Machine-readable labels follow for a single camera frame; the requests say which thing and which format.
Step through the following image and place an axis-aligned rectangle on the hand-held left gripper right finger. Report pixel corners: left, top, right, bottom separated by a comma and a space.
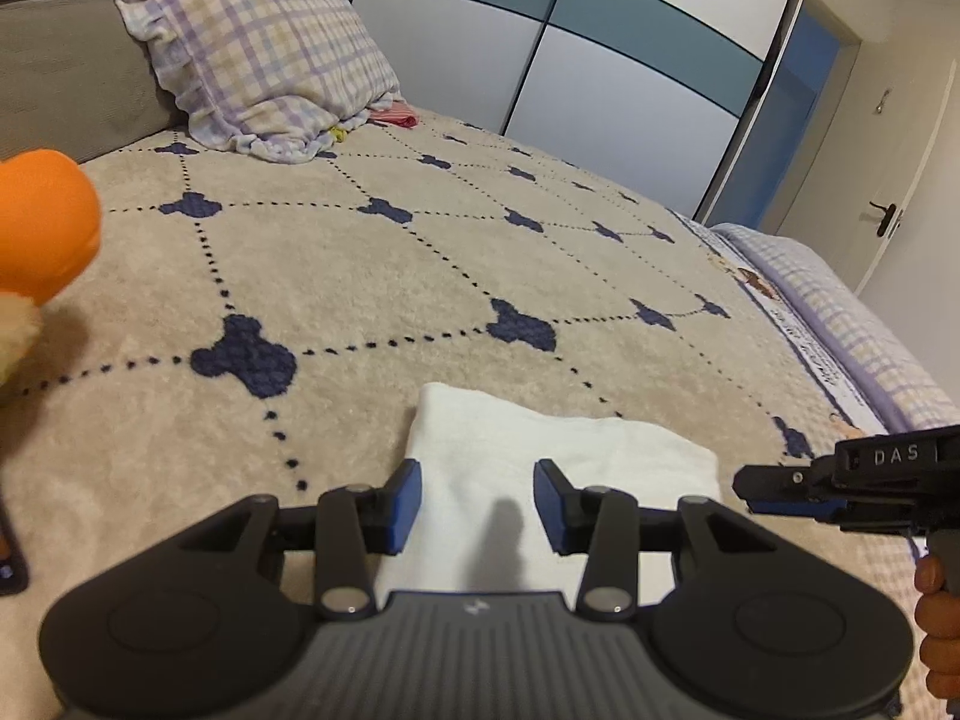
532, 457, 781, 617

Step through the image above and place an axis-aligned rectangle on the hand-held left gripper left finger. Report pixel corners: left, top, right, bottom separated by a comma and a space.
184, 457, 422, 620

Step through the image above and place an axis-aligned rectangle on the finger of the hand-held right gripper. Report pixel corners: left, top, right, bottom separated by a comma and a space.
748, 496, 841, 522
733, 461, 837, 500

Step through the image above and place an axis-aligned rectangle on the white long-sleeve shirt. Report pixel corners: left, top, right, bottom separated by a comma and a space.
375, 382, 722, 593

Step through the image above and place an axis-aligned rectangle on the person's right hand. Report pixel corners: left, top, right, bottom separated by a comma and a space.
913, 553, 960, 702

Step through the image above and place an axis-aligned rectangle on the purple plaid quilt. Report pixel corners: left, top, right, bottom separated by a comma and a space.
709, 221, 960, 436

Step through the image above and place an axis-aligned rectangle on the beige patterned blanket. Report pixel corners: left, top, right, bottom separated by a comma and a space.
0, 109, 960, 720

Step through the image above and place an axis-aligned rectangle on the cream room door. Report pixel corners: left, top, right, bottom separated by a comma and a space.
780, 37, 946, 293

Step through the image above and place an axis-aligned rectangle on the white and teal wardrobe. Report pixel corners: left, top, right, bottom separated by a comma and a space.
334, 0, 818, 226

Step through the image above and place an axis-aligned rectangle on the orange plush toy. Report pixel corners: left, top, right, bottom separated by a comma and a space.
0, 150, 102, 406

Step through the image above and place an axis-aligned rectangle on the purple plaid pillow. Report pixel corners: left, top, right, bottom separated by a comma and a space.
116, 0, 402, 164

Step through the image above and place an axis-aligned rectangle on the grey upholstered headboard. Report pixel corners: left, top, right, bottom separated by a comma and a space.
0, 0, 323, 166

